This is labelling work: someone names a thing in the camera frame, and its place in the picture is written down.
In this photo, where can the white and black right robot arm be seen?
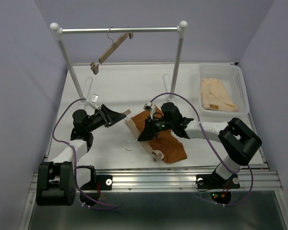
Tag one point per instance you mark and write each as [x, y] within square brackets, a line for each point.
[239, 141]

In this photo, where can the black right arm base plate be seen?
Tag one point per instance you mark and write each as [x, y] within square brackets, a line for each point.
[214, 181]

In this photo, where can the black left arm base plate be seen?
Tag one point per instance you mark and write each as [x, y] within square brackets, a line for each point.
[100, 183]

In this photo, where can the beige underwear in basket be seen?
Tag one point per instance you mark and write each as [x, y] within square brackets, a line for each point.
[215, 97]

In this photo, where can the aluminium mounting rail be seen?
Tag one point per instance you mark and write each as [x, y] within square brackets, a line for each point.
[178, 180]

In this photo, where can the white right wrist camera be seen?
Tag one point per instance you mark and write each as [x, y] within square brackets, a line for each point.
[151, 108]

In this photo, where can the white plastic basket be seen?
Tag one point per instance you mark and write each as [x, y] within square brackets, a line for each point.
[232, 78]

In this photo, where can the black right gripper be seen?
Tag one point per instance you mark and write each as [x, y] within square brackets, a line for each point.
[149, 132]

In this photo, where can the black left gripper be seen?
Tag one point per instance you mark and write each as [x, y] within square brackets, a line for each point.
[110, 117]

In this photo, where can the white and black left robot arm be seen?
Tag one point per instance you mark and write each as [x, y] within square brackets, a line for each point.
[60, 179]

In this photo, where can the brown boxer underwear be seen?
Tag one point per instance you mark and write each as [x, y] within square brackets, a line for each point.
[172, 149]

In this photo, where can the wooden clip hanger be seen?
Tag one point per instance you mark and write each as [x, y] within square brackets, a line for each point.
[109, 51]
[156, 155]

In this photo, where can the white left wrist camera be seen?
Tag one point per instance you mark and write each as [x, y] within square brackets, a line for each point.
[92, 101]

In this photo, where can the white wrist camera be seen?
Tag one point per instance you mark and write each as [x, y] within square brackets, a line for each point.
[92, 101]
[151, 108]

